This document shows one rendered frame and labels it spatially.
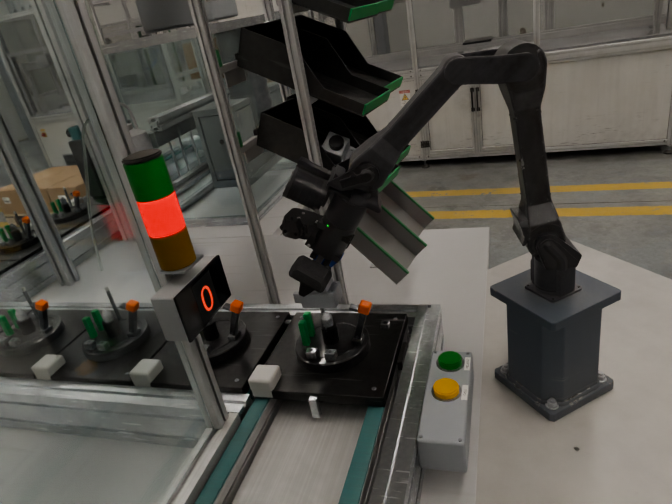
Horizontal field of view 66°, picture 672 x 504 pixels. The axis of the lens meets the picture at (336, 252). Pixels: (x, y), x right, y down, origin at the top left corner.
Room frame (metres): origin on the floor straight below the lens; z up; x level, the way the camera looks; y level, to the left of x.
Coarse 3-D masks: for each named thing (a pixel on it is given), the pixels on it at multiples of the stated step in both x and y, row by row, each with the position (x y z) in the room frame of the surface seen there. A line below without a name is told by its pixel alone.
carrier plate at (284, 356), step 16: (320, 320) 0.89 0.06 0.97; (352, 320) 0.87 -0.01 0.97; (368, 320) 0.86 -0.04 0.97; (400, 320) 0.84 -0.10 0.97; (288, 336) 0.86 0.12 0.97; (384, 336) 0.80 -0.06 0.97; (400, 336) 0.79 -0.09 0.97; (272, 352) 0.81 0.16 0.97; (288, 352) 0.80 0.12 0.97; (384, 352) 0.75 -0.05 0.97; (288, 368) 0.76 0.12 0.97; (304, 368) 0.75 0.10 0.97; (352, 368) 0.72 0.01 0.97; (368, 368) 0.71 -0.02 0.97; (384, 368) 0.70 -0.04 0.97; (288, 384) 0.71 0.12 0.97; (304, 384) 0.70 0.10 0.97; (320, 384) 0.70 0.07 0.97; (336, 384) 0.69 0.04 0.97; (352, 384) 0.68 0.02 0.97; (368, 384) 0.67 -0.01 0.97; (384, 384) 0.66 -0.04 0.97; (304, 400) 0.68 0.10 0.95; (320, 400) 0.67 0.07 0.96; (336, 400) 0.66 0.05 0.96; (352, 400) 0.65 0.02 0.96; (368, 400) 0.64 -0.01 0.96; (384, 400) 0.64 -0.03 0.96
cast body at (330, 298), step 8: (328, 288) 0.77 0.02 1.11; (336, 288) 0.77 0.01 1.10; (296, 296) 0.80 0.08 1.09; (312, 296) 0.77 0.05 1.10; (320, 296) 0.76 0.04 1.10; (328, 296) 0.76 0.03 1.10; (336, 296) 0.77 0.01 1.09; (304, 304) 0.78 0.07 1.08; (312, 304) 0.77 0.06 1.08; (320, 304) 0.77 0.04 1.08; (328, 304) 0.76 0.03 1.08; (336, 304) 0.76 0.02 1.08
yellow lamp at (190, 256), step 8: (184, 232) 0.64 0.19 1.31; (152, 240) 0.63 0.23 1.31; (160, 240) 0.63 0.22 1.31; (168, 240) 0.63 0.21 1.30; (176, 240) 0.63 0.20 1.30; (184, 240) 0.64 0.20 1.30; (160, 248) 0.63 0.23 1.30; (168, 248) 0.63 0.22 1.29; (176, 248) 0.63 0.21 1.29; (184, 248) 0.64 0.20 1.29; (192, 248) 0.65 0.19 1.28; (160, 256) 0.63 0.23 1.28; (168, 256) 0.63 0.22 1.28; (176, 256) 0.63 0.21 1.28; (184, 256) 0.63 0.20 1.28; (192, 256) 0.64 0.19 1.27; (160, 264) 0.64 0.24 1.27; (168, 264) 0.63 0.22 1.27; (176, 264) 0.63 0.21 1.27; (184, 264) 0.63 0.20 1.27
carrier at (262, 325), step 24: (240, 312) 0.99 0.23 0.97; (264, 312) 0.97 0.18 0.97; (288, 312) 0.95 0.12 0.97; (216, 336) 0.87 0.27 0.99; (240, 336) 0.86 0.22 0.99; (264, 336) 0.87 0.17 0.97; (216, 360) 0.81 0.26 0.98; (240, 360) 0.81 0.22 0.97; (264, 360) 0.81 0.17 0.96; (240, 384) 0.74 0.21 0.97
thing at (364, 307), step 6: (354, 306) 0.77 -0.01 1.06; (360, 306) 0.75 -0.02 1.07; (366, 306) 0.75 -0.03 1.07; (360, 312) 0.75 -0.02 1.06; (366, 312) 0.75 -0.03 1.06; (360, 318) 0.76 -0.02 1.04; (360, 324) 0.76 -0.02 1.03; (360, 330) 0.76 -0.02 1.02; (354, 336) 0.76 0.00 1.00; (360, 336) 0.76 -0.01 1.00
